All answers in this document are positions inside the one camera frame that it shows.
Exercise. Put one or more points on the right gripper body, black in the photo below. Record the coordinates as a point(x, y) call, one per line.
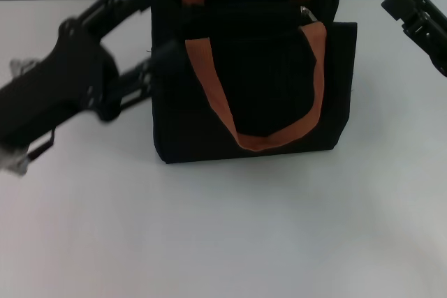
point(440, 57)

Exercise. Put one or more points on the left gripper body, black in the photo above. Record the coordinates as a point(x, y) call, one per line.
point(59, 85)

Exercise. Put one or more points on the silver zipper pull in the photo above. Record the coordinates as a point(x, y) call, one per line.
point(309, 13)

